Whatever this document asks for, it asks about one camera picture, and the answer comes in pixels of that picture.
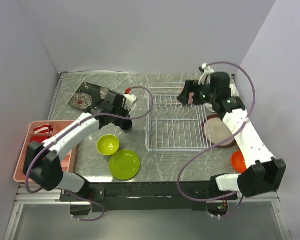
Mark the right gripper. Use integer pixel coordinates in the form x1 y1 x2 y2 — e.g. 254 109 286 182
176 80 217 106

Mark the pink plastic cup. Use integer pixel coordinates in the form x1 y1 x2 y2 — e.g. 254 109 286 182
188 92 194 105

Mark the dark blue ceramic mug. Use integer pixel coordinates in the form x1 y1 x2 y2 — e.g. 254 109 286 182
120 120 133 133

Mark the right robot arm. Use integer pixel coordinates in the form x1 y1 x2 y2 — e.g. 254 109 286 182
177 72 287 199

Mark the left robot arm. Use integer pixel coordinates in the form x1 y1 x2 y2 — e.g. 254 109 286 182
23 91 137 201

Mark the black floral square plate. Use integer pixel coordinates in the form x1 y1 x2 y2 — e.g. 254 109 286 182
68 82 110 111

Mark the green bowl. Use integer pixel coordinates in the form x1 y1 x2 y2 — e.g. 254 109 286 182
96 134 120 156

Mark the brown rimmed round plate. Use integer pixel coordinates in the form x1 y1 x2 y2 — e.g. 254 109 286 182
201 114 232 145

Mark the green plate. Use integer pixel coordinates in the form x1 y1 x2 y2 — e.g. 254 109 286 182
109 149 141 181

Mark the red white striped cloth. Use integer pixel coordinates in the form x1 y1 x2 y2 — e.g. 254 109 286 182
33 124 54 134

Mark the pink compartment tray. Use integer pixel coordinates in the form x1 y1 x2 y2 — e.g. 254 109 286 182
13 120 77 183

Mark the red cloth roll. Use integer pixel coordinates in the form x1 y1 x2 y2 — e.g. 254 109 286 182
30 135 51 143

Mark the orange bowl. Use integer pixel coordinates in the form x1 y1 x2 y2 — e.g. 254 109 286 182
231 150 247 174

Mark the black base bar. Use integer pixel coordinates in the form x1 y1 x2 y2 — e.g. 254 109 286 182
59 180 238 213

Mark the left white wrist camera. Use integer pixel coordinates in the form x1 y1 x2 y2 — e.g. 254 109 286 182
124 87 138 111

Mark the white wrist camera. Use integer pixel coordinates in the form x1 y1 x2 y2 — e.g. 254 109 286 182
198 63 215 85
124 87 138 111

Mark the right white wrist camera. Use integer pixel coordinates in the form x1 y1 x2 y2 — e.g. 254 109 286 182
198 63 215 85

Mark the white wire dish rack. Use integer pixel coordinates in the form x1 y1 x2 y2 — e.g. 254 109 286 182
145 81 212 153

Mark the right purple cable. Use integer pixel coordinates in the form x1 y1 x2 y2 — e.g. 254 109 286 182
177 61 256 219

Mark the aluminium frame rail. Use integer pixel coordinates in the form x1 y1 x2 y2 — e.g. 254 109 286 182
4 184 90 240

